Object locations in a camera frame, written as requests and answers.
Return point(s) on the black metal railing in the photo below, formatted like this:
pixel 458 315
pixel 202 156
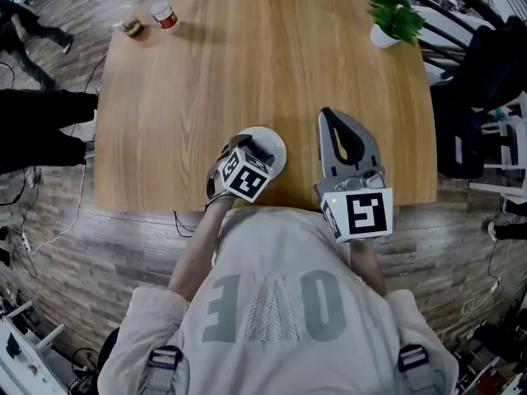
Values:
pixel 444 31

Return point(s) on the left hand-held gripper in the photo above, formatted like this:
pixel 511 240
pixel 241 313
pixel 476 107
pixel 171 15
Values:
pixel 247 175

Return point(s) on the person's right forearm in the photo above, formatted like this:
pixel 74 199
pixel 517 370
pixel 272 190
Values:
pixel 368 266

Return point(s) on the white power strip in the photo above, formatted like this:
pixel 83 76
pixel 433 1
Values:
pixel 26 242

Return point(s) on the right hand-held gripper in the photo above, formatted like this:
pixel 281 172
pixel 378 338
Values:
pixel 362 212

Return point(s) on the green plant in white pot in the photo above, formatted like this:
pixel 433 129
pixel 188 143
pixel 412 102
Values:
pixel 391 15

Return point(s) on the person's left forearm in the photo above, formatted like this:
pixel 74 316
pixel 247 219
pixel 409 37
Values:
pixel 197 253

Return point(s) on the clear bottle with red label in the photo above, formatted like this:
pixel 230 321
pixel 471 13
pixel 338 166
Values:
pixel 162 10

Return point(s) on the white round plate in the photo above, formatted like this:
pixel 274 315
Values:
pixel 273 142

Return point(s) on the person's left hand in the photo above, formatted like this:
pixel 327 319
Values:
pixel 215 181

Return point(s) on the person's white printed shirt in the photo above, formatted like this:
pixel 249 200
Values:
pixel 288 261

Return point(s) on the wooden table with white legs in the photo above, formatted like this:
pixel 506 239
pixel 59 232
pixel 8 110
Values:
pixel 247 64

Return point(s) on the black office chair with jacket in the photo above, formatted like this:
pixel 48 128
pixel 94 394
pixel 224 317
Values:
pixel 473 97

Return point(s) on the white shelf unit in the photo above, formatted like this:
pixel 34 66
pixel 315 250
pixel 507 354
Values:
pixel 506 154

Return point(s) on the clear plastic drink cup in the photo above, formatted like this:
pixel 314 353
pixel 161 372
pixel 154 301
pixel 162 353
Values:
pixel 131 25

